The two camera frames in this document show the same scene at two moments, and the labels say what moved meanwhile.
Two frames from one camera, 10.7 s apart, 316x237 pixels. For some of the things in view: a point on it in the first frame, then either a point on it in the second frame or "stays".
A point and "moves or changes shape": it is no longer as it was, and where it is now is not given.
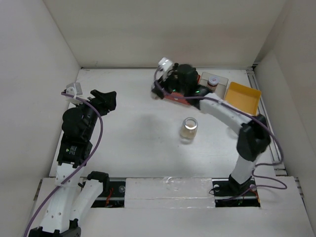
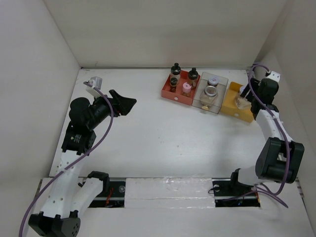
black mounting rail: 113,195 stays
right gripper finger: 159,91 → 245,91
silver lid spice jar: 213,81 stays
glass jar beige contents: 189,128 moves or changes shape
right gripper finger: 171,85 → 254,83
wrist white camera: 164,64 → 274,75
